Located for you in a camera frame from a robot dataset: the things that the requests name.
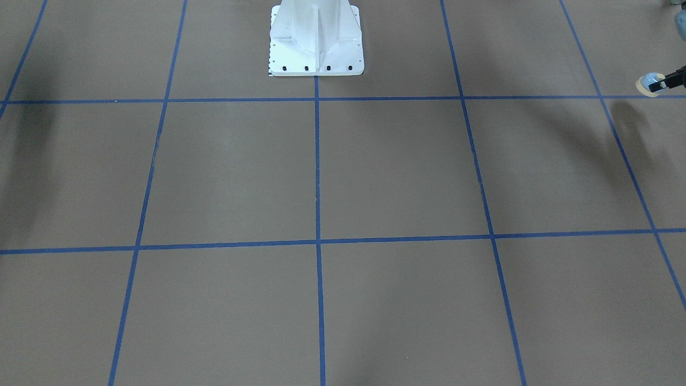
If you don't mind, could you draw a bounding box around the blue service bell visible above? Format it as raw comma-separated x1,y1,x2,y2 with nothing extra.
635,72,666,98

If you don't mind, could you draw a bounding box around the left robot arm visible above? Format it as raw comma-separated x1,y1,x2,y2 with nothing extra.
648,2,685,94

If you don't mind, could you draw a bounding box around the white camera mast pedestal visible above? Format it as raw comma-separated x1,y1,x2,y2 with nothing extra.
268,1,365,77

